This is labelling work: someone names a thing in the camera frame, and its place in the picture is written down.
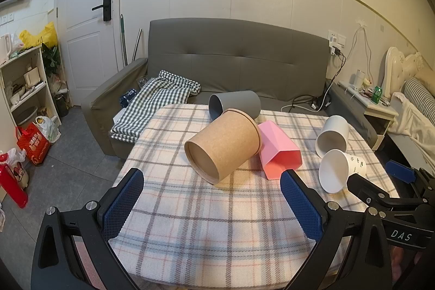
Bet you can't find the white kettle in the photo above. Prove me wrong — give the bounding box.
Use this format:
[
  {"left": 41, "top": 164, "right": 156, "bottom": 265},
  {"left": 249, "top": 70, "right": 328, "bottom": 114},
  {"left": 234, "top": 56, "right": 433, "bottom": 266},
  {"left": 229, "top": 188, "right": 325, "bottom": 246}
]
[{"left": 0, "top": 33, "right": 12, "bottom": 64}]

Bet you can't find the blue packet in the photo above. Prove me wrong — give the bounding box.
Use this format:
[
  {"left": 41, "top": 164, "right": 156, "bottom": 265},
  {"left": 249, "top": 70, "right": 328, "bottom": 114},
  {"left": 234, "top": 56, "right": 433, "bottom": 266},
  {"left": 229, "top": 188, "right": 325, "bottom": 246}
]
[{"left": 119, "top": 89, "right": 138, "bottom": 107}]

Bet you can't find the green plant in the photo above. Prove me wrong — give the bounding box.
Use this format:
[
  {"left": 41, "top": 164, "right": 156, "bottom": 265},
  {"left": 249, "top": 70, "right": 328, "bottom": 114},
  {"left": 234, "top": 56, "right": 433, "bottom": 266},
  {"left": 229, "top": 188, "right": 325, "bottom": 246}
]
[{"left": 41, "top": 43, "right": 62, "bottom": 80}]

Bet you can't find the brown paper cup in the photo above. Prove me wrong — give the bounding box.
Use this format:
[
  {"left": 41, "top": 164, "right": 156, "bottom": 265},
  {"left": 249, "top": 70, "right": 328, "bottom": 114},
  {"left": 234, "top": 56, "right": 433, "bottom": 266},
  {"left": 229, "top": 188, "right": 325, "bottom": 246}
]
[{"left": 184, "top": 108, "right": 262, "bottom": 185}]

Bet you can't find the white hanging cable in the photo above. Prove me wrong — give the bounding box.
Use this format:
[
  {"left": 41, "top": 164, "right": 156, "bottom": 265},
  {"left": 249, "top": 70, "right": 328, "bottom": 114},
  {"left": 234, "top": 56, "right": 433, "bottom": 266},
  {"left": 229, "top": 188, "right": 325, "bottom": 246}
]
[{"left": 347, "top": 20, "right": 374, "bottom": 83}]

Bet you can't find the white shelf unit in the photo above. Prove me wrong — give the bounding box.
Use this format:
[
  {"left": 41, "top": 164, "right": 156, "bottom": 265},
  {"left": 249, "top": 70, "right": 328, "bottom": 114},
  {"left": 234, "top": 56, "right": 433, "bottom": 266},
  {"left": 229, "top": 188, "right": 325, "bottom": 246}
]
[{"left": 0, "top": 47, "right": 62, "bottom": 127}]

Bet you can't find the plain white cup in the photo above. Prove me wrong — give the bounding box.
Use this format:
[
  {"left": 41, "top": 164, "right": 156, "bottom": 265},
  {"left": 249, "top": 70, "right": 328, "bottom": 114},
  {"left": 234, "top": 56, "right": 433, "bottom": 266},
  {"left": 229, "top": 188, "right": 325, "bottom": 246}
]
[{"left": 315, "top": 115, "right": 350, "bottom": 158}]

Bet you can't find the white printed paper cup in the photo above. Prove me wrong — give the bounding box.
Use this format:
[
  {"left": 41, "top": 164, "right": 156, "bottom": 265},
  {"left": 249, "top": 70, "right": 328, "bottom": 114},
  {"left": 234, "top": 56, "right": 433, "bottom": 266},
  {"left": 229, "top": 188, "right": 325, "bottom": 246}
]
[{"left": 318, "top": 149, "right": 368, "bottom": 194}]

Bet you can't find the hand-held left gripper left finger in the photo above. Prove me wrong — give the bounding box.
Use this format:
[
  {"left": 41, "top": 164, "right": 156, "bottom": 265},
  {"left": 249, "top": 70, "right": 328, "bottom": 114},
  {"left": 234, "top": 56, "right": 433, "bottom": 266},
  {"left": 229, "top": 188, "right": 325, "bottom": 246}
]
[{"left": 30, "top": 168, "right": 145, "bottom": 290}]

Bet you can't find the power strip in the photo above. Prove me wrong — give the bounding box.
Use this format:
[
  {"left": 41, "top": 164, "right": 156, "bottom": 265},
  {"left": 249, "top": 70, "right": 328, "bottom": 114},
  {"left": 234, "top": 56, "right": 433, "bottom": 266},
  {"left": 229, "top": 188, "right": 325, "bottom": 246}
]
[{"left": 311, "top": 96, "right": 332, "bottom": 110}]

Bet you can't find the green checked cloth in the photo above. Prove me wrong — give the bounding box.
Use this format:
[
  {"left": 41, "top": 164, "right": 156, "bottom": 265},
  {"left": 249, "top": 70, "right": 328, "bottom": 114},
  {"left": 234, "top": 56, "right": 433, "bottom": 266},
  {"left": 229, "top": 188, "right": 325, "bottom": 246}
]
[{"left": 110, "top": 70, "right": 202, "bottom": 143}]

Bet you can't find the white plastic bag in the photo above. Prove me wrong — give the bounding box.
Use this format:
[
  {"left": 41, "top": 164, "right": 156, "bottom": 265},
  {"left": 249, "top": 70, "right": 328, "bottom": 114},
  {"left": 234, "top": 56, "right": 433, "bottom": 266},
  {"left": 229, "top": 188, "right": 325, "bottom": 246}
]
[{"left": 34, "top": 116, "right": 61, "bottom": 143}]

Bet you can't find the red shopping bag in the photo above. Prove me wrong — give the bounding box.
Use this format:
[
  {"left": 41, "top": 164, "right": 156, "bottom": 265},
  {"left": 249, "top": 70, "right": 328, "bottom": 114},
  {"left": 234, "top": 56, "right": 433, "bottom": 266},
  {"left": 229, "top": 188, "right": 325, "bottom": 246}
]
[{"left": 15, "top": 123, "right": 51, "bottom": 166}]

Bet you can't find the red fire extinguisher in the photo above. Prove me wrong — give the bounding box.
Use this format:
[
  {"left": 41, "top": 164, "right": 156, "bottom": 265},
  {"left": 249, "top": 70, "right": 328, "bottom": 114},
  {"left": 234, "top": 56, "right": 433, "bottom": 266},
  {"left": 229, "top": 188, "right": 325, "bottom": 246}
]
[{"left": 0, "top": 154, "right": 29, "bottom": 209}]

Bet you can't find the white door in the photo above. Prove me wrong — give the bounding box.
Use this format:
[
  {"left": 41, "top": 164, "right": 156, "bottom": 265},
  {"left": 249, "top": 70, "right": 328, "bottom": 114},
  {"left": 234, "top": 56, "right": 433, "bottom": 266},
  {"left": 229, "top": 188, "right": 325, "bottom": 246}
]
[{"left": 56, "top": 0, "right": 125, "bottom": 107}]

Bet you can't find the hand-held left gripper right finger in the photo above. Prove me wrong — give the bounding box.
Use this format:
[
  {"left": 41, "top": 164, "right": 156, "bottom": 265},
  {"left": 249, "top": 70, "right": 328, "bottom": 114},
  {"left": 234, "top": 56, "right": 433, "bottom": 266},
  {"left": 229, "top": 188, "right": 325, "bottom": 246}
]
[{"left": 280, "top": 169, "right": 391, "bottom": 290}]

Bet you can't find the grey sofa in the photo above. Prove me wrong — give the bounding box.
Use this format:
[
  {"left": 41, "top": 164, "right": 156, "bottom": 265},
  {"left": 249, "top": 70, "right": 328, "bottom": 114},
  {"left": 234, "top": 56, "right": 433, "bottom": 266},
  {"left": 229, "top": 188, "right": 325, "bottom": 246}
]
[{"left": 81, "top": 18, "right": 378, "bottom": 156}]

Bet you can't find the person's right hand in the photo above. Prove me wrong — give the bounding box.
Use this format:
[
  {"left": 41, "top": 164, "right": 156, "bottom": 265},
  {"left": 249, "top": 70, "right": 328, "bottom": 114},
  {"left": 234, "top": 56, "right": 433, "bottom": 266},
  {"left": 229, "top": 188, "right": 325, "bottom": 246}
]
[{"left": 390, "top": 244, "right": 435, "bottom": 281}]

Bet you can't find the white bedding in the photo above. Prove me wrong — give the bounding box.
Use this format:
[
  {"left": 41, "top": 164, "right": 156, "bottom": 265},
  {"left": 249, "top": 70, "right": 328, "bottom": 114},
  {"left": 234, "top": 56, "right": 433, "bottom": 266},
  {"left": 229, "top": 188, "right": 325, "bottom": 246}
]
[{"left": 387, "top": 91, "right": 435, "bottom": 158}]

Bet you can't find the metal pole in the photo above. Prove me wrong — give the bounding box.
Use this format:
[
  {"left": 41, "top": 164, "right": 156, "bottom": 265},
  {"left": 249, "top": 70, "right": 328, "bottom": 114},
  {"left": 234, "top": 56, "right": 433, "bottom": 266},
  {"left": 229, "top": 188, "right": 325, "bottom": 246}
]
[{"left": 131, "top": 28, "right": 142, "bottom": 61}]

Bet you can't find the white nightstand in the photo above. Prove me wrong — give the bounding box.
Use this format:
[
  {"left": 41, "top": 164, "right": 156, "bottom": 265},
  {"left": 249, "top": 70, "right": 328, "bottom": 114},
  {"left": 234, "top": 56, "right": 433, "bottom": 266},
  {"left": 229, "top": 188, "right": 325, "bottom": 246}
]
[{"left": 336, "top": 79, "right": 400, "bottom": 149}]

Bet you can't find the cartoon print bag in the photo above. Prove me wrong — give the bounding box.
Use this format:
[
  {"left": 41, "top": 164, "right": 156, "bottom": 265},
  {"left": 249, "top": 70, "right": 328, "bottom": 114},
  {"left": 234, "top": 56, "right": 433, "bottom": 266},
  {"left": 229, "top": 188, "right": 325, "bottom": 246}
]
[{"left": 7, "top": 148, "right": 29, "bottom": 190}]

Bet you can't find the grey basin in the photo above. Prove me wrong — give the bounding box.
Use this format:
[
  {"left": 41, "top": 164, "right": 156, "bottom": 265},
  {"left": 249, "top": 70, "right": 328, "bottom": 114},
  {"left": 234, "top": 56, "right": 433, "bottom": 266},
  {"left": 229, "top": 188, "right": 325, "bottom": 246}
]
[{"left": 15, "top": 106, "right": 38, "bottom": 124}]

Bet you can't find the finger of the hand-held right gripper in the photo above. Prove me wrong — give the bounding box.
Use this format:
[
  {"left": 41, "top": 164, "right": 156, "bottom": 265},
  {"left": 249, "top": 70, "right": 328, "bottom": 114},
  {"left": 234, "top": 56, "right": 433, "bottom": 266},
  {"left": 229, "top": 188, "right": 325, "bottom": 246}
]
[
  {"left": 347, "top": 173, "right": 422, "bottom": 212},
  {"left": 386, "top": 160, "right": 435, "bottom": 205}
]

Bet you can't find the striped pillow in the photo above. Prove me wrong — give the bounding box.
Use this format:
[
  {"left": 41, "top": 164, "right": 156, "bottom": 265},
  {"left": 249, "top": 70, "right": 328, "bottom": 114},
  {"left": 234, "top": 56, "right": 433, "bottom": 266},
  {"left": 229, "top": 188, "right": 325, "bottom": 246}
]
[{"left": 403, "top": 77, "right": 435, "bottom": 107}]

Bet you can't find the yellow plastic bag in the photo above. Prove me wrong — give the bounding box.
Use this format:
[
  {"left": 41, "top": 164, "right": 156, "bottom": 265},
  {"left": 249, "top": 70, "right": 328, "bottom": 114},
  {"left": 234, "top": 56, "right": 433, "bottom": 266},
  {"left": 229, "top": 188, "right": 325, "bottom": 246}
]
[{"left": 19, "top": 21, "right": 58, "bottom": 49}]

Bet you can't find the green mop handle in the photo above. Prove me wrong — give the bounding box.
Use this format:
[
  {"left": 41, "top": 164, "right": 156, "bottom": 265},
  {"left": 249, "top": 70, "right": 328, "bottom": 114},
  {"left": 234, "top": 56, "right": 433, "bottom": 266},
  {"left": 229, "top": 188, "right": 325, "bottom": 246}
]
[{"left": 120, "top": 14, "right": 129, "bottom": 68}]

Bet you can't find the cream bed headboard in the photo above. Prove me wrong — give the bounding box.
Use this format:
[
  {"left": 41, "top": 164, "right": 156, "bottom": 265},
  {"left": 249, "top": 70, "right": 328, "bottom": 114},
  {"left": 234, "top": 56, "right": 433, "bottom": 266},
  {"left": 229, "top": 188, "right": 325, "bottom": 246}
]
[{"left": 381, "top": 46, "right": 435, "bottom": 100}]

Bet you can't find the black charger cable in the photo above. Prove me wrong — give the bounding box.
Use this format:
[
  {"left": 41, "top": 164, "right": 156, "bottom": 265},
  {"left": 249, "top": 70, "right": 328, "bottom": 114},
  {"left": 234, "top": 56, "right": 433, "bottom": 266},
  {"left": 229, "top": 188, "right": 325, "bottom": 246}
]
[{"left": 326, "top": 51, "right": 346, "bottom": 82}]

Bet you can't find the plaid tablecloth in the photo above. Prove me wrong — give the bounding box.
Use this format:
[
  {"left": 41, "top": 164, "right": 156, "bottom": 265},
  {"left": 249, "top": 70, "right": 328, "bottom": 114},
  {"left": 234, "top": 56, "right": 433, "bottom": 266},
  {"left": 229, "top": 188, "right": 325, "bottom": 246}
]
[{"left": 109, "top": 103, "right": 402, "bottom": 287}]

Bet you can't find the pink angular cup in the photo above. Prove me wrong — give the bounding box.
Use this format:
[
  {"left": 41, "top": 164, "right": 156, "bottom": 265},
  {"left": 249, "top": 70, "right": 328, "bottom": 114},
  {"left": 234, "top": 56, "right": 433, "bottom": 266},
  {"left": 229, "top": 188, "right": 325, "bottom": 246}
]
[{"left": 257, "top": 120, "right": 303, "bottom": 180}]

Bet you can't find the black door lock handle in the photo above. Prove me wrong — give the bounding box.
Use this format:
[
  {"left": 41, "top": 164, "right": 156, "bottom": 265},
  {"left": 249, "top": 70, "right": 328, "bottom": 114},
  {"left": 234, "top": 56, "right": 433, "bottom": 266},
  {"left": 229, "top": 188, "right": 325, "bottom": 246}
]
[{"left": 92, "top": 0, "right": 112, "bottom": 21}]

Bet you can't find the grey cup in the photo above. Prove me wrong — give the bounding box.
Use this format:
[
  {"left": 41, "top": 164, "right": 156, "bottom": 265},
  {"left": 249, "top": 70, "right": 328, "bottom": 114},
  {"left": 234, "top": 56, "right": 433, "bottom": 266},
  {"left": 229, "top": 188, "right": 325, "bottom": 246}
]
[{"left": 208, "top": 90, "right": 262, "bottom": 122}]

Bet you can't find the white wall socket panel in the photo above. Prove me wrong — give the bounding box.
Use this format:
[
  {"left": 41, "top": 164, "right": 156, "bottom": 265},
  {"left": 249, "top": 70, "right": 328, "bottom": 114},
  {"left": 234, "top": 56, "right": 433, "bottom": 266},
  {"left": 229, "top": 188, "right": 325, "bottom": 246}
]
[{"left": 327, "top": 30, "right": 347, "bottom": 48}]

